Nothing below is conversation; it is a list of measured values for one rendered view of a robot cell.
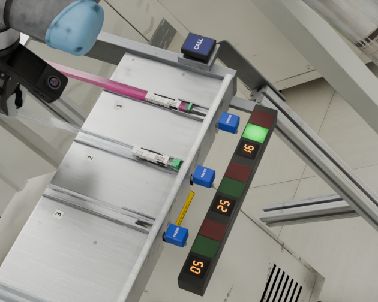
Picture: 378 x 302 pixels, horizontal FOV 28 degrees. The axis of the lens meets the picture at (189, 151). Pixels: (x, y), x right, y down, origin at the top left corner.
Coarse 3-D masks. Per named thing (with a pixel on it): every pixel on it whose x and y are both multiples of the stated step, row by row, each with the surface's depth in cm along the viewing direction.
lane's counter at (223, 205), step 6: (216, 198) 117; (222, 198) 117; (228, 198) 117; (216, 204) 117; (222, 204) 117; (228, 204) 116; (234, 204) 116; (216, 210) 116; (222, 210) 116; (228, 210) 116
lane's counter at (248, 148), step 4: (244, 140) 123; (240, 144) 122; (244, 144) 122; (248, 144) 122; (252, 144) 122; (256, 144) 122; (240, 148) 122; (244, 148) 122; (248, 148) 122; (252, 148) 122; (256, 148) 122; (236, 152) 122; (240, 152) 122; (244, 152) 121; (248, 152) 121; (252, 152) 121; (256, 152) 121; (244, 156) 121; (248, 156) 121; (252, 156) 121
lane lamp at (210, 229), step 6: (204, 222) 115; (210, 222) 115; (216, 222) 115; (204, 228) 114; (210, 228) 114; (216, 228) 114; (222, 228) 114; (204, 234) 114; (210, 234) 114; (216, 234) 114; (222, 234) 114; (216, 240) 113
